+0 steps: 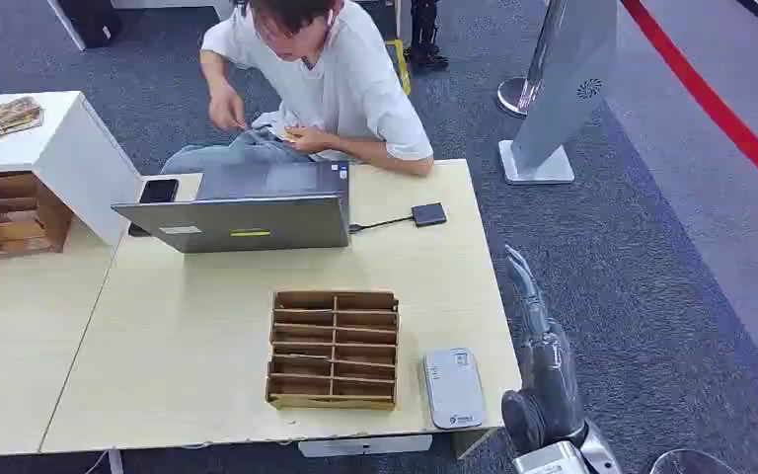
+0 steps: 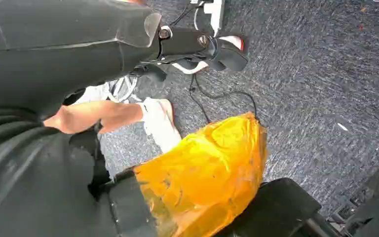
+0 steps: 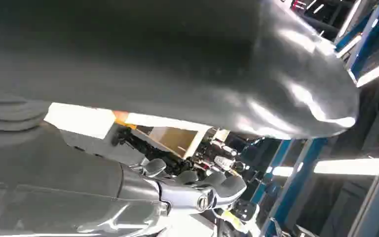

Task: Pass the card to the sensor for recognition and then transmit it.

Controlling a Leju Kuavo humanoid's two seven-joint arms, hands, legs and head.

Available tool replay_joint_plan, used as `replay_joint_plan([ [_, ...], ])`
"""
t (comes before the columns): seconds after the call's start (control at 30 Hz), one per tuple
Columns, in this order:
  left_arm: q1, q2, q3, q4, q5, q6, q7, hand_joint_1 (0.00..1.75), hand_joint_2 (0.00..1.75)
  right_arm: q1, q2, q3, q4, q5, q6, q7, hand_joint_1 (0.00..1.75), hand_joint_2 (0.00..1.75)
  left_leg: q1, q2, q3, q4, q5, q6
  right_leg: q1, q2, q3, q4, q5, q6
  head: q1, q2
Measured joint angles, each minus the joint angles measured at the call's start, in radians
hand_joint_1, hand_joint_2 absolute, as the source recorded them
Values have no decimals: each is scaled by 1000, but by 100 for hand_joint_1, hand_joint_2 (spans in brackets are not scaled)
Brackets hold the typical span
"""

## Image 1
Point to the white cabinet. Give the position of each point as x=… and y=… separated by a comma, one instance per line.
x=85, y=163

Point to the red floor tape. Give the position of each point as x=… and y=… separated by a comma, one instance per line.
x=712, y=104

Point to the person's right hand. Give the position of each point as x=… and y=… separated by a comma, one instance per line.
x=227, y=110

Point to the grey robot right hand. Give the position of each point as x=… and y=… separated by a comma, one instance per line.
x=549, y=386

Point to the wooden card box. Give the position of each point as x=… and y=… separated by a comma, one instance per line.
x=333, y=350
x=13, y=216

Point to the grey laptop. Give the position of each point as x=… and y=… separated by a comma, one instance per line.
x=255, y=222

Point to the grey card reader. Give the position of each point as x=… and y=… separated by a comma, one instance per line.
x=454, y=389

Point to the clear curved cover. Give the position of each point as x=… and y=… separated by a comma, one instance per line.
x=693, y=463

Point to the yellow frame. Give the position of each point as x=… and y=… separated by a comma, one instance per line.
x=402, y=65

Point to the black case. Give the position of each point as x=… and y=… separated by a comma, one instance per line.
x=94, y=19

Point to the stack of cards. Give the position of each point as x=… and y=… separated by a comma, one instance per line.
x=5, y=116

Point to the black phone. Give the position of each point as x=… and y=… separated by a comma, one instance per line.
x=159, y=190

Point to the person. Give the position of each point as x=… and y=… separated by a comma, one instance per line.
x=346, y=85

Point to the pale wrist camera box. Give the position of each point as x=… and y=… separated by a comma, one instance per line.
x=549, y=461

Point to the person's left hand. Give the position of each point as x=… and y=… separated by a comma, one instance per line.
x=307, y=140

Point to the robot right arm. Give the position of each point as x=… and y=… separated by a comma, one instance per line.
x=601, y=455

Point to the black external drive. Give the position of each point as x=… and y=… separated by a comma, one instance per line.
x=429, y=214

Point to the chrome stanchion post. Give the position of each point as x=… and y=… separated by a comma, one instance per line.
x=515, y=97

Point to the grey kiosk stand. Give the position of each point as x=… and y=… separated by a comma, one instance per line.
x=568, y=85

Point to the black legs and feet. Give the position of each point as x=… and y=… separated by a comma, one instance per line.
x=426, y=39

